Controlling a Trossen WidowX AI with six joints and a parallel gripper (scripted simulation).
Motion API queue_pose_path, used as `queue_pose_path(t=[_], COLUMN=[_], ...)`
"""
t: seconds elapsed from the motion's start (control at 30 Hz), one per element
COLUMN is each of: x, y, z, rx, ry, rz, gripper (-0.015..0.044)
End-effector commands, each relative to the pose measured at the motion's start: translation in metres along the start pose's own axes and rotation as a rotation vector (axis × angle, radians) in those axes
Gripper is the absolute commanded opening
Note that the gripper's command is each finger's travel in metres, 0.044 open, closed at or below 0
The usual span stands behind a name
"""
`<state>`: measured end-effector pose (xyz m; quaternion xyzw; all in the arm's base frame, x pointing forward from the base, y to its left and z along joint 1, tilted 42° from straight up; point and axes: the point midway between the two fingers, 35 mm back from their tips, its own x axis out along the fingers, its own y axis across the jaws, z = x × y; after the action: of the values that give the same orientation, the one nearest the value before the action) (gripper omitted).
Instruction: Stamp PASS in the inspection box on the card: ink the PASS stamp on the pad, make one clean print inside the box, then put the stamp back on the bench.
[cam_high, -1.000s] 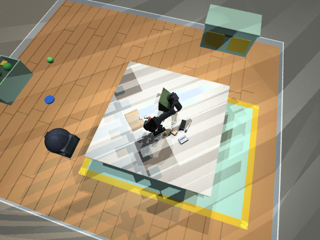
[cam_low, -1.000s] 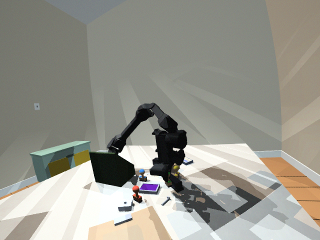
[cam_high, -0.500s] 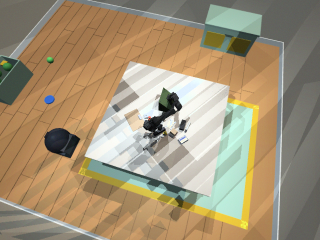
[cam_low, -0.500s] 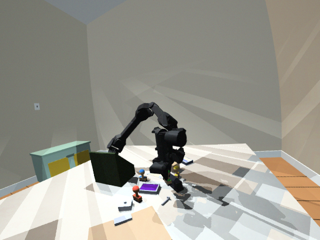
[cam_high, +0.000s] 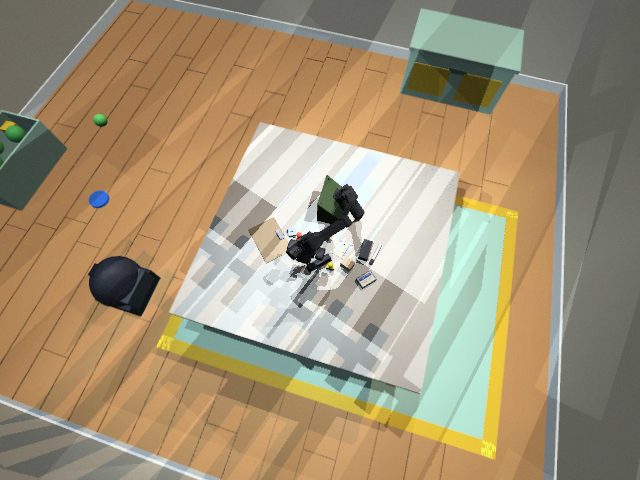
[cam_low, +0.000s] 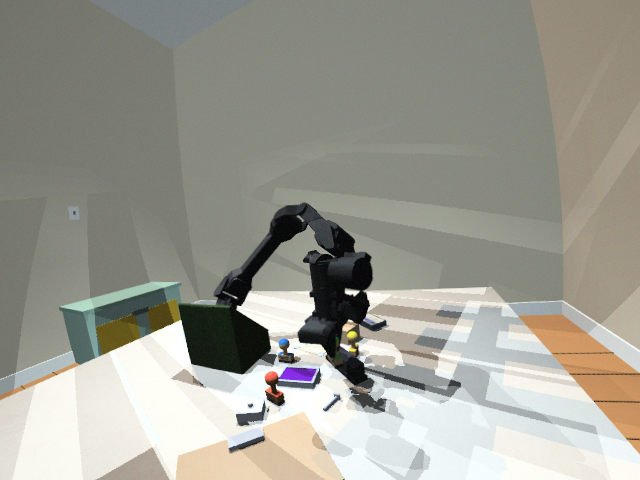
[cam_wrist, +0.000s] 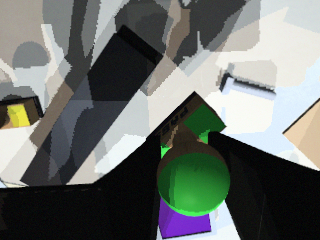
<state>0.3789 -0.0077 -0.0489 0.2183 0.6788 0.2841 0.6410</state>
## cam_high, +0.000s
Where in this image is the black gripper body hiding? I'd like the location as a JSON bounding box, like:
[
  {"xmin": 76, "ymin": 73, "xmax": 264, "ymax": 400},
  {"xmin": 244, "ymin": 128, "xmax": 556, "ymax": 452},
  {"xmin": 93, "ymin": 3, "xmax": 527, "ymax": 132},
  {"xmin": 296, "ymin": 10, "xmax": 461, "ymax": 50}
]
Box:
[{"xmin": 287, "ymin": 239, "xmax": 326, "ymax": 261}]

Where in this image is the tan cardboard box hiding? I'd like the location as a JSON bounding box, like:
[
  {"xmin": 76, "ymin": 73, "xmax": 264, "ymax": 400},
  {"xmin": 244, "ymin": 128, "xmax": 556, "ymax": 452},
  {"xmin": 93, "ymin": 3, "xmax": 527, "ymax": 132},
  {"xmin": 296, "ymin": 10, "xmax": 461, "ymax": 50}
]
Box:
[{"xmin": 340, "ymin": 256, "xmax": 355, "ymax": 272}]

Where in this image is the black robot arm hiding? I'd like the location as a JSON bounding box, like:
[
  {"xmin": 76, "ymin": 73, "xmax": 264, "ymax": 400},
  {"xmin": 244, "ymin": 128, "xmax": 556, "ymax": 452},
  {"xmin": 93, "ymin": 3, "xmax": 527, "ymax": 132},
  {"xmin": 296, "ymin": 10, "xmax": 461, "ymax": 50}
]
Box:
[{"xmin": 286, "ymin": 184, "xmax": 365, "ymax": 264}]

